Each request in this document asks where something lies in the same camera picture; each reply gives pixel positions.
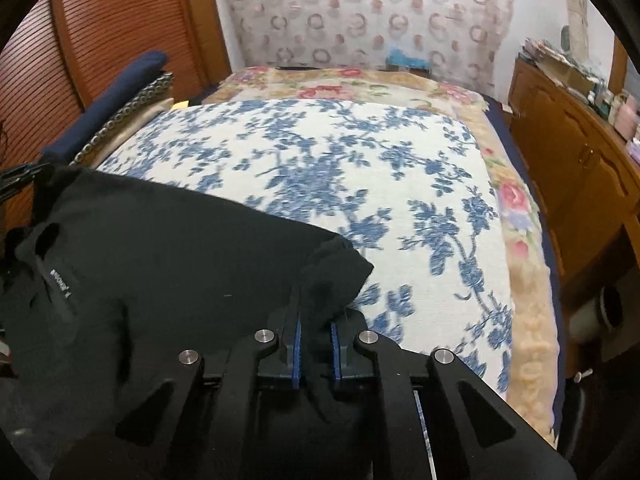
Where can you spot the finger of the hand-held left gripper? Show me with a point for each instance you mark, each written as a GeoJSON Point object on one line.
{"type": "Point", "coordinates": [17, 176]}

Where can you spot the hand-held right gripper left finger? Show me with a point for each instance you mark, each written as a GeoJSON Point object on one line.
{"type": "Point", "coordinates": [296, 355]}

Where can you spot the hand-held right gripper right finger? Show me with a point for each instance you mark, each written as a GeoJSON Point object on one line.
{"type": "Point", "coordinates": [336, 355]}

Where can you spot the black printed t-shirt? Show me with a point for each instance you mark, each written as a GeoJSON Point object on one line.
{"type": "Point", "coordinates": [175, 260]}

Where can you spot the navy blue folded cloth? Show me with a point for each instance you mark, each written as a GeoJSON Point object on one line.
{"type": "Point", "coordinates": [110, 102]}

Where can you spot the brown slatted wooden wardrobe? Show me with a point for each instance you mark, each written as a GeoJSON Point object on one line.
{"type": "Point", "coordinates": [125, 20]}

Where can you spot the blue floral white blanket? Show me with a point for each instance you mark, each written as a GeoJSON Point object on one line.
{"type": "Point", "coordinates": [325, 160]}

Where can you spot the pink floral cream blanket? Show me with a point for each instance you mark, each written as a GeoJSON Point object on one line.
{"type": "Point", "coordinates": [515, 196]}

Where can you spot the white cylinder with dark end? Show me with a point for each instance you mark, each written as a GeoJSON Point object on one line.
{"type": "Point", "coordinates": [590, 320]}

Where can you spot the cardboard box with blue contents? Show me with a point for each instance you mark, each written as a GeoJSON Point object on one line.
{"type": "Point", "coordinates": [407, 62]}

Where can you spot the wooden side cabinet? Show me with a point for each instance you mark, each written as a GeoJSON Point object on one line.
{"type": "Point", "coordinates": [575, 160]}

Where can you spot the open cardboard box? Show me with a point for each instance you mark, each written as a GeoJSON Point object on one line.
{"type": "Point", "coordinates": [560, 74]}

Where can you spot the tied cream window curtain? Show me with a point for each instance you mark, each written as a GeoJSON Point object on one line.
{"type": "Point", "coordinates": [575, 10]}

